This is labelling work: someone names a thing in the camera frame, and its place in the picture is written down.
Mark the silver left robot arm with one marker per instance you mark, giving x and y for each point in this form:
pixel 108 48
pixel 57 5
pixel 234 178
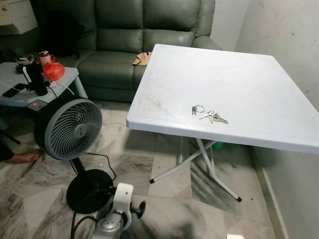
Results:
pixel 107 228

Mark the green plastic container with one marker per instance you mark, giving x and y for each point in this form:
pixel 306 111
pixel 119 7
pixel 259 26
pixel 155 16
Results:
pixel 218 145

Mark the person's bare foot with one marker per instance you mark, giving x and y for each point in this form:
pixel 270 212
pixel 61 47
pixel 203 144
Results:
pixel 22 158

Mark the beige crumpled cloth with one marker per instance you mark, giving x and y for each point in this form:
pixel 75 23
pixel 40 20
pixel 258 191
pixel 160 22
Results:
pixel 142 59

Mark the white plastic folding table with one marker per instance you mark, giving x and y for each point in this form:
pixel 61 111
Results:
pixel 239 84

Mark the red plastic jug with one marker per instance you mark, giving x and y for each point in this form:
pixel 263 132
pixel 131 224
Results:
pixel 54 71

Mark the black bottle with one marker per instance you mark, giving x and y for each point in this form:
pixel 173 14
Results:
pixel 36 79

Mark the green leather sofa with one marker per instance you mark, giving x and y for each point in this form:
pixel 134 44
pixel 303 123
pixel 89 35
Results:
pixel 124 35

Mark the white cup with brown lid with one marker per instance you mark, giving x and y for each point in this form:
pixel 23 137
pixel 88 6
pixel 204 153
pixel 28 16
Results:
pixel 44 58

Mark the grey-blue side table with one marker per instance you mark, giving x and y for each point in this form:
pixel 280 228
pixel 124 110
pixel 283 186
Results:
pixel 10 77

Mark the black bag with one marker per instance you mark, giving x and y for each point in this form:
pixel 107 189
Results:
pixel 62 32

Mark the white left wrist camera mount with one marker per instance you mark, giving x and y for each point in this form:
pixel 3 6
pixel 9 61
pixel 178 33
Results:
pixel 122 199

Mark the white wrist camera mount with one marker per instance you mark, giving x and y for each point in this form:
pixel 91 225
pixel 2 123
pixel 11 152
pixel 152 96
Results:
pixel 235 236
pixel 122 199

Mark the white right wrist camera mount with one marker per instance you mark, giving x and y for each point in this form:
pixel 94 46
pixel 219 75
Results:
pixel 235 236

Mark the black grey pedestal fan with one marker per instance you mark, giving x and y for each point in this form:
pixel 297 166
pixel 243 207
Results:
pixel 70 128

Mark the white wall box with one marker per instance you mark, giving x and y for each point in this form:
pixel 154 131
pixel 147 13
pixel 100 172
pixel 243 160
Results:
pixel 15 15

